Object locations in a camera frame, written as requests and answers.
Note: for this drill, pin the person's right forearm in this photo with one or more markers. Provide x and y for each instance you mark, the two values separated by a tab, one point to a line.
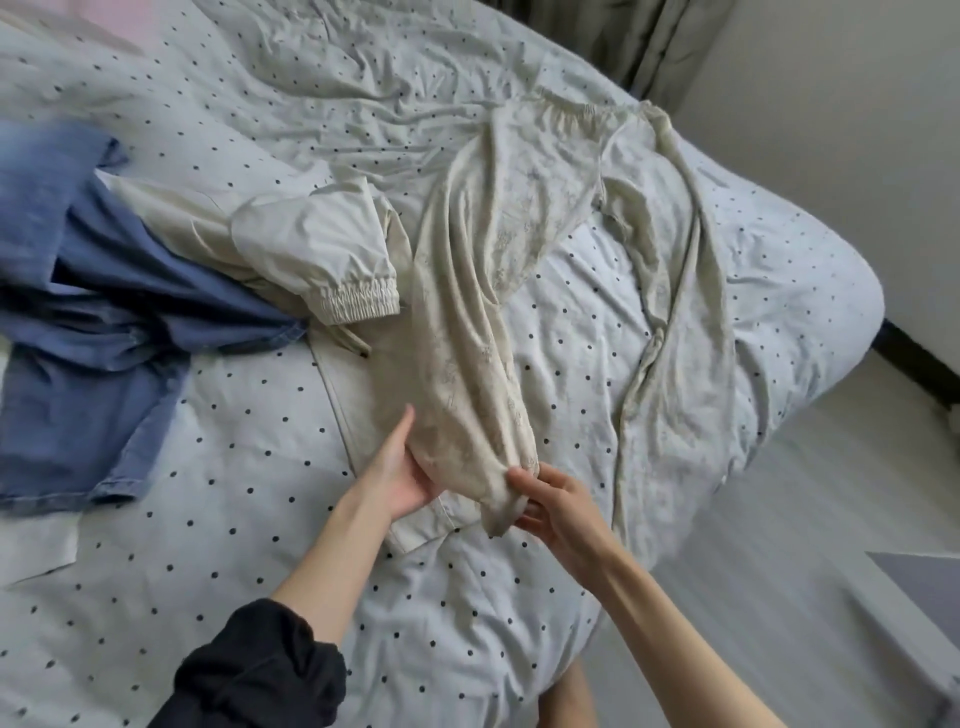
675	653

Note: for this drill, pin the white dotted bed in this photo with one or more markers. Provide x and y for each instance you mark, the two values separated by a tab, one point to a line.
780	300

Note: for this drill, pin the cream white jacket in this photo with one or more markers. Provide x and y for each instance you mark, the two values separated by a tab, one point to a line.
323	240

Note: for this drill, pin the blue denim jeans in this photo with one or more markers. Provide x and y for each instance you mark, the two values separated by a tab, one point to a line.
90	330

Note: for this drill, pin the person's left hand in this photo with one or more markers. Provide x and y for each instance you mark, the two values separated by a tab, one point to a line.
398	480

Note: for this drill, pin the light grey wardrobe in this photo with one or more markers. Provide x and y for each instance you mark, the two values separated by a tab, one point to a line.
915	600

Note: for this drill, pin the person's right hand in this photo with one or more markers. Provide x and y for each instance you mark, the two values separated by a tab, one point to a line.
570	518

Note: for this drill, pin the beige patterned pants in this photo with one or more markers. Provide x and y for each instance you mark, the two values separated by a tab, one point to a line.
480	300

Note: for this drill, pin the person's bare leg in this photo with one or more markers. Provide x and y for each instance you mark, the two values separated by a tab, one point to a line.
567	702

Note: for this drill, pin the pink pillow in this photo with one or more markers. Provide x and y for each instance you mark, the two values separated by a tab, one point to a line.
90	18

